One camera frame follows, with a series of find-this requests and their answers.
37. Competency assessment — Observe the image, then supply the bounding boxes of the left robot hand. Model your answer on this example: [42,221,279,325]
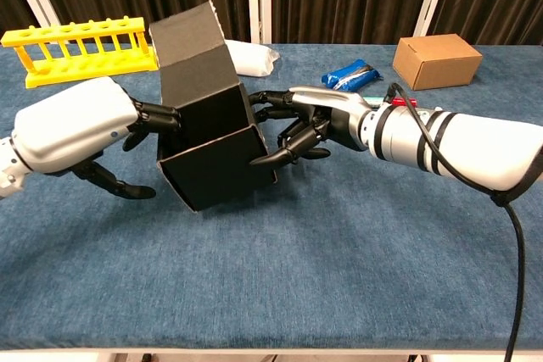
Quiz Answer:
[11,75,183,201]

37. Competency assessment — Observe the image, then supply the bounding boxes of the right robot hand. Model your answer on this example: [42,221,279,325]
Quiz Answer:
[248,85,377,167]

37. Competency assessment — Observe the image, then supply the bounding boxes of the black folding cardboard box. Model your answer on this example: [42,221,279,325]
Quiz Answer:
[148,0,279,213]

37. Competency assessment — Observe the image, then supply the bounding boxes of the brown cardboard box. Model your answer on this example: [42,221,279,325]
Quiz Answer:
[392,33,484,92]

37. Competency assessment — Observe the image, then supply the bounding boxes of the blue snack packet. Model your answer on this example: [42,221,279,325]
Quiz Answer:
[320,58,384,92]

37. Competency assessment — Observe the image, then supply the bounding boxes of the white marker with red cap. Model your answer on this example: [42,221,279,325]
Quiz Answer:
[364,96,419,109]

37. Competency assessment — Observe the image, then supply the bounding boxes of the white crumpled plastic bag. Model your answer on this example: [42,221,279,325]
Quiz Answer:
[222,38,281,79]

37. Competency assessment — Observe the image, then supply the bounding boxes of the yellow test tube rack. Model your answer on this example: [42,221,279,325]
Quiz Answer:
[0,16,160,89]

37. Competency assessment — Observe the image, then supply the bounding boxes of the blue table cloth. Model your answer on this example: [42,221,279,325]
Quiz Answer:
[0,42,543,350]

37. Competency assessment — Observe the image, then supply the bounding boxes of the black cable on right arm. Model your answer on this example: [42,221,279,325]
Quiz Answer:
[383,81,543,362]

